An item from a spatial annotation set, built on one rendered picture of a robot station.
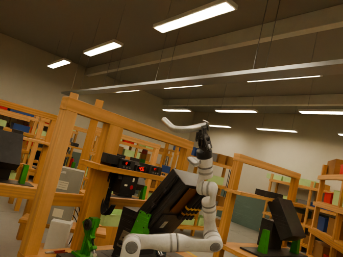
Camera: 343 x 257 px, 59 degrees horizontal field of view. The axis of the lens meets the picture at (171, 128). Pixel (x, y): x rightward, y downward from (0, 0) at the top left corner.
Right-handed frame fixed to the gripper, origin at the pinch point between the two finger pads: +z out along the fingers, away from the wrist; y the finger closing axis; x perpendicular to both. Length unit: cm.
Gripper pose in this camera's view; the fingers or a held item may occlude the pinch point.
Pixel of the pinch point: (202, 128)
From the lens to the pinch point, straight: 140.5
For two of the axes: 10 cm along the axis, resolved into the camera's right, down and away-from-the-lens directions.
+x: -9.3, 2.0, -3.0
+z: -1.0, -9.5, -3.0
